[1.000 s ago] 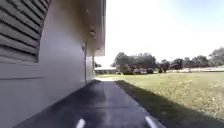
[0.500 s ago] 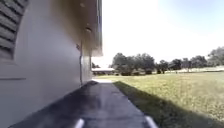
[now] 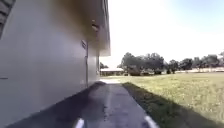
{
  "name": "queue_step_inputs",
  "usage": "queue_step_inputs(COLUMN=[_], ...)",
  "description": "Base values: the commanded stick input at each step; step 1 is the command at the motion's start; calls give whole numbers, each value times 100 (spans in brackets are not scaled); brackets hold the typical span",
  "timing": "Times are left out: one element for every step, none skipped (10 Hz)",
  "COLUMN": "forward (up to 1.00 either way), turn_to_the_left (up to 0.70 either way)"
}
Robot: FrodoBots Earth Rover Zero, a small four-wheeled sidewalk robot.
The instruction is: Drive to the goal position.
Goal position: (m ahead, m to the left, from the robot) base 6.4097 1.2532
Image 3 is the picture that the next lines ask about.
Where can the low building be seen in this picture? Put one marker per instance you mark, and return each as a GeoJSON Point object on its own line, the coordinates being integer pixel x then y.
{"type": "Point", "coordinates": [111, 71]}

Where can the grass lawn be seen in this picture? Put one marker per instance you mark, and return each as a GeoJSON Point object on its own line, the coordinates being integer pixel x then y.
{"type": "Point", "coordinates": [186, 93]}

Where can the robot's own part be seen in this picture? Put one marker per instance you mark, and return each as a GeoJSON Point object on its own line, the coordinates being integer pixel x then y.
{"type": "Point", "coordinates": [79, 124]}
{"type": "Point", "coordinates": [150, 122]}

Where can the row of trees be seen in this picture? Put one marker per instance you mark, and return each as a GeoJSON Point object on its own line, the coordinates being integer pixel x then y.
{"type": "Point", "coordinates": [146, 62]}

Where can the grey concrete path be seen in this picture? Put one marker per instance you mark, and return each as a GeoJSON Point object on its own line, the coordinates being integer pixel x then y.
{"type": "Point", "coordinates": [110, 106]}

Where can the beige building with overhanging roof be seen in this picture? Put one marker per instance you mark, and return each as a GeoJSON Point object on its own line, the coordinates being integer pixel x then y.
{"type": "Point", "coordinates": [43, 56]}

